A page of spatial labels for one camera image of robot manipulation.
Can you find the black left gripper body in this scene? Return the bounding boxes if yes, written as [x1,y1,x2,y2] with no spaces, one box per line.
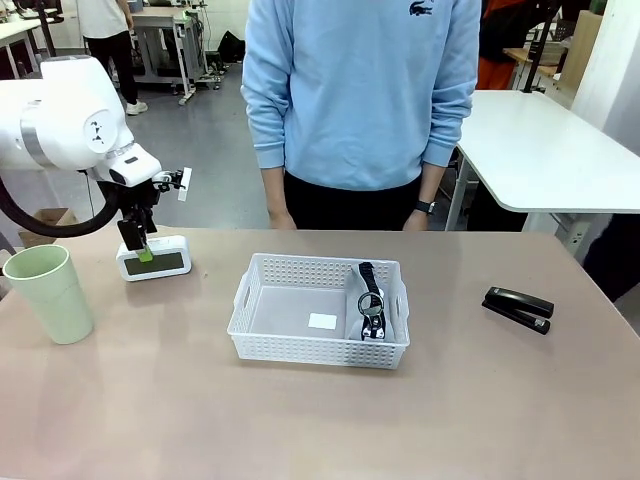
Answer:
[97,179,162,222]

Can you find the pale green plastic cup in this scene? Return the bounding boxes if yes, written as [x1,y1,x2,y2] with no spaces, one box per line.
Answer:
[2,244,96,346]

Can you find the person's right forearm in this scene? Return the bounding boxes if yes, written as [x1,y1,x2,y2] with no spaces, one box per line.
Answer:
[248,112,290,211]

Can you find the grey watch cushion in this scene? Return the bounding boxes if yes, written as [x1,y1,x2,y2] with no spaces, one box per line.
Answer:
[343,264,397,344]

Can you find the white background table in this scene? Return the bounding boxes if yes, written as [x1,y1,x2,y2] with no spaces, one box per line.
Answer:
[0,17,42,81]

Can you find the grey background workbench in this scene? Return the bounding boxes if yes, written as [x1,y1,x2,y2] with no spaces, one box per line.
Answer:
[128,3,222,107]

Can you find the black stand pole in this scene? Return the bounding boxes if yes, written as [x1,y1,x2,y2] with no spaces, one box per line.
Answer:
[521,0,560,96]

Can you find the bystander in white shirt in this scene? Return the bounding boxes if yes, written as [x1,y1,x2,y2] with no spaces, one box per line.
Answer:
[78,0,149,117]

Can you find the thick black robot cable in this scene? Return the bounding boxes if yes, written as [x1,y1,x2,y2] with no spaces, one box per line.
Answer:
[0,168,122,238]

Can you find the wooden background desk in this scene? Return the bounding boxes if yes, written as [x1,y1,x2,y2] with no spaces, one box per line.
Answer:
[501,27,572,92]

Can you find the large white side table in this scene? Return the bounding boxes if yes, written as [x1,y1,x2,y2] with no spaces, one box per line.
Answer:
[443,89,640,236]

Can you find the small cardboard box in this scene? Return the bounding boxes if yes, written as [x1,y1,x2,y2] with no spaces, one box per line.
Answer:
[18,207,79,249]

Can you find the white perforated plastic basket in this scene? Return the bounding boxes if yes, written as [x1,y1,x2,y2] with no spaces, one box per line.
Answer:
[225,252,412,372]

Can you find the person in blue sweater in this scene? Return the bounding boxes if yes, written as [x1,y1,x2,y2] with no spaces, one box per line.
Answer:
[239,0,484,232]

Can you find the person's right hand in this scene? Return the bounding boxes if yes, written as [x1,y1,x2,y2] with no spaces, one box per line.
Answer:
[266,206,298,232]

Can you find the black stapler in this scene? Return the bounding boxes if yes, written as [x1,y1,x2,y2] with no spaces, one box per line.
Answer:
[481,285,556,337]

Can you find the person's left hand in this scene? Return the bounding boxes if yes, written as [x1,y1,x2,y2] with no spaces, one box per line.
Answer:
[401,211,433,233]

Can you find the bystander in orange clothes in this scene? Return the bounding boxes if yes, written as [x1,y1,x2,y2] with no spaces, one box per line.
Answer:
[477,0,517,92]

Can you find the person's left forearm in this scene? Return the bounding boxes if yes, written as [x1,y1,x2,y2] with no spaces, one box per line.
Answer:
[415,112,471,207]

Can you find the black bag on floor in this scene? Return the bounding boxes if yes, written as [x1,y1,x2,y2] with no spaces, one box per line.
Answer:
[216,30,247,65]

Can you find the white digital alarm clock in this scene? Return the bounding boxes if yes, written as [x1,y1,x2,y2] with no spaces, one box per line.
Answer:
[115,234,193,283]

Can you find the black sports wristwatch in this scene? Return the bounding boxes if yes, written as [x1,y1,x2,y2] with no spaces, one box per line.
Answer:
[355,261,389,342]

